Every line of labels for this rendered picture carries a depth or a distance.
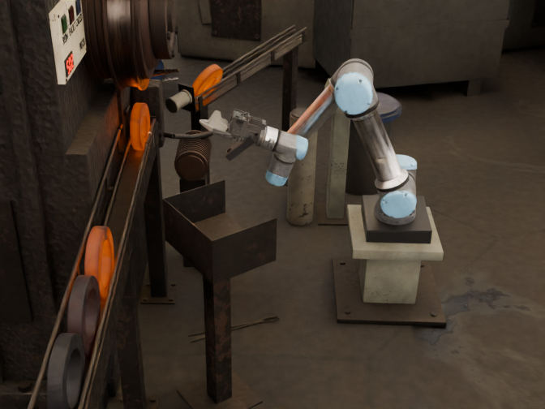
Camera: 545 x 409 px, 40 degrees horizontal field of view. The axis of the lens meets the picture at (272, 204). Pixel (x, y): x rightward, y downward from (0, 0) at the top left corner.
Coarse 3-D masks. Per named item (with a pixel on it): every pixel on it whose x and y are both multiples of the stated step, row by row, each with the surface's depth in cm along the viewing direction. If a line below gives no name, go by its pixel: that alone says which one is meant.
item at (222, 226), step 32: (192, 192) 212; (224, 192) 219; (192, 224) 195; (224, 224) 218; (192, 256) 201; (224, 256) 194; (256, 256) 201; (224, 288) 216; (224, 320) 222; (224, 352) 228; (192, 384) 244; (224, 384) 235
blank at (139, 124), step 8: (136, 104) 241; (144, 104) 242; (136, 112) 238; (144, 112) 243; (136, 120) 237; (144, 120) 247; (136, 128) 237; (144, 128) 248; (136, 136) 238; (144, 136) 245; (136, 144) 240
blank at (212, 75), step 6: (210, 66) 283; (216, 66) 285; (204, 72) 281; (210, 72) 282; (216, 72) 284; (222, 72) 290; (198, 78) 281; (204, 78) 281; (210, 78) 284; (216, 78) 289; (198, 84) 282; (204, 84) 284; (210, 84) 292; (198, 90) 283
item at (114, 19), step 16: (112, 0) 203; (128, 0) 202; (112, 16) 204; (128, 16) 203; (112, 32) 206; (128, 32) 205; (112, 48) 208; (128, 48) 208; (128, 64) 213; (128, 80) 220; (144, 80) 230
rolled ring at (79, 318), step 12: (84, 276) 168; (72, 288) 163; (84, 288) 163; (96, 288) 173; (72, 300) 161; (84, 300) 162; (96, 300) 175; (72, 312) 161; (84, 312) 162; (96, 312) 175; (72, 324) 160; (84, 324) 163; (96, 324) 175; (84, 336) 163; (84, 348) 163
